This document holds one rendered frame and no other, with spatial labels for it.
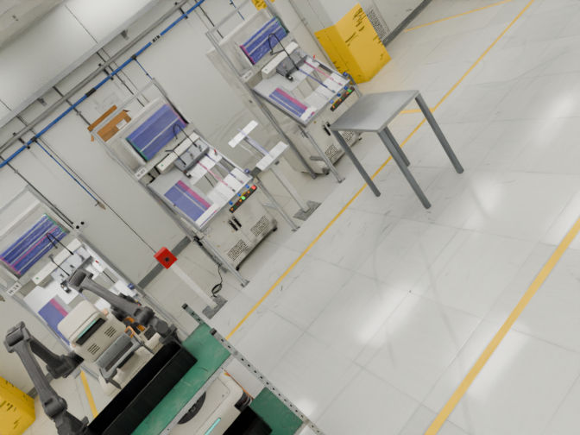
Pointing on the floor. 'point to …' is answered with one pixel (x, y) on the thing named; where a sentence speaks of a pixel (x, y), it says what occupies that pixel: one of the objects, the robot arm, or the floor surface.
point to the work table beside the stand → (393, 102)
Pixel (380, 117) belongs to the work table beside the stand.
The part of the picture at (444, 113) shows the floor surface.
